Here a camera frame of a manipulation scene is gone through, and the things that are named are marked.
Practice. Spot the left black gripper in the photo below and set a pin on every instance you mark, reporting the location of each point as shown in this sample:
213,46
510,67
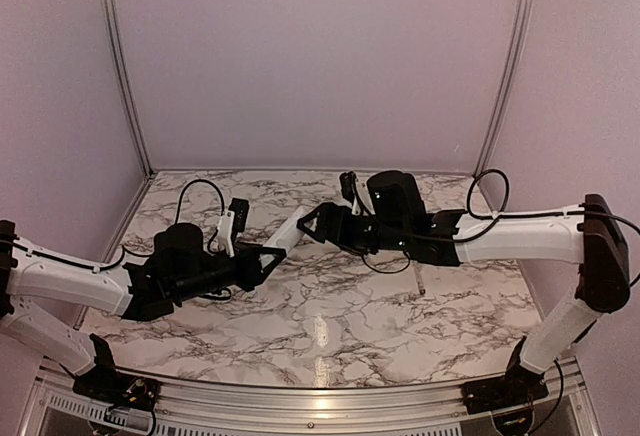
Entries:
250,267

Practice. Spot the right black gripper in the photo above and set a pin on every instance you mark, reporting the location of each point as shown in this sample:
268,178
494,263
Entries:
327,212

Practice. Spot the white remote control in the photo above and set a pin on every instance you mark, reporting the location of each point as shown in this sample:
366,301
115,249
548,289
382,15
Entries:
287,236

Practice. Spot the clear handled screwdriver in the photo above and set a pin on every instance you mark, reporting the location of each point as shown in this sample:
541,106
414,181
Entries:
419,281

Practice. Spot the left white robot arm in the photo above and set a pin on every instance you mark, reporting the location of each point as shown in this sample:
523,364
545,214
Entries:
27,272

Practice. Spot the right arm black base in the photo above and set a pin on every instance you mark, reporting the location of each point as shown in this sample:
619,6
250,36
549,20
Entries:
517,386

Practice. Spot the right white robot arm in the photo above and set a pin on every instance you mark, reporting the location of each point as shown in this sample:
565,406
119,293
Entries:
587,235

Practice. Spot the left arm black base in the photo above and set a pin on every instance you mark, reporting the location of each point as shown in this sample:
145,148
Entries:
118,389

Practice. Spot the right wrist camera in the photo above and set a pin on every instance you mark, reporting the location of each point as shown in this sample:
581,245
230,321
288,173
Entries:
349,186

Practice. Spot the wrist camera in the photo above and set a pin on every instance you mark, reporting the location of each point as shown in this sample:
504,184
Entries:
231,224
349,186

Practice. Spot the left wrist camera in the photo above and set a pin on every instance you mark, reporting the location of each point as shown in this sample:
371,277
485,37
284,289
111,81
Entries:
231,224

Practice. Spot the front aluminium rail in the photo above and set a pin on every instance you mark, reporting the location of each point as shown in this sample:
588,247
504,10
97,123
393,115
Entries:
185,407

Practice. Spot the right aluminium frame post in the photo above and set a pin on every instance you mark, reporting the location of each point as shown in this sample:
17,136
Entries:
515,48

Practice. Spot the aluminium frame post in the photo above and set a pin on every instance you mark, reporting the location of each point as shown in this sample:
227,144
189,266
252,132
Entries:
515,48
124,86

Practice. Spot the left aluminium frame post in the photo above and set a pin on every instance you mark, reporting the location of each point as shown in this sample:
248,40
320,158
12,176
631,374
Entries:
124,86

